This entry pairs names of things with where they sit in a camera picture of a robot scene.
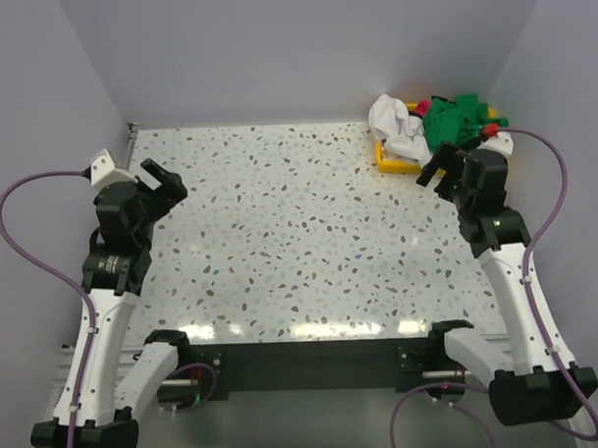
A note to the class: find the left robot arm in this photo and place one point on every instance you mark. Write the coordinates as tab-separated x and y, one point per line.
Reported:
96	409

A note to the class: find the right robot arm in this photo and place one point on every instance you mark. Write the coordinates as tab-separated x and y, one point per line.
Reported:
539	380

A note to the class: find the green t shirt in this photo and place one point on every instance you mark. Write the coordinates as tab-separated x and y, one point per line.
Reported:
457	122

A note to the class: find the pink t shirt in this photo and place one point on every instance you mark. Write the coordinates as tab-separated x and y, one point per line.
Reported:
422	107

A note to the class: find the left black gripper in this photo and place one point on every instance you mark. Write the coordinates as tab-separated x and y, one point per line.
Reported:
156	191

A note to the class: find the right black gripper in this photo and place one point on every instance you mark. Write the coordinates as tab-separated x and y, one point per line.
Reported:
450	171

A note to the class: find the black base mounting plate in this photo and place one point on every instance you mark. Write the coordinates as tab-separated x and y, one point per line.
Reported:
398	364

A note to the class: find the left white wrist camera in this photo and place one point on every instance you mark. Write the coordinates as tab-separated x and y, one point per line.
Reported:
102	171

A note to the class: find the white t shirt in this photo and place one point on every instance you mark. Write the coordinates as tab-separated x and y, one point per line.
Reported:
401	134

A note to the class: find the yellow plastic bin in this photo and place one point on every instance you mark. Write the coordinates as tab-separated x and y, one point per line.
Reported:
402	168

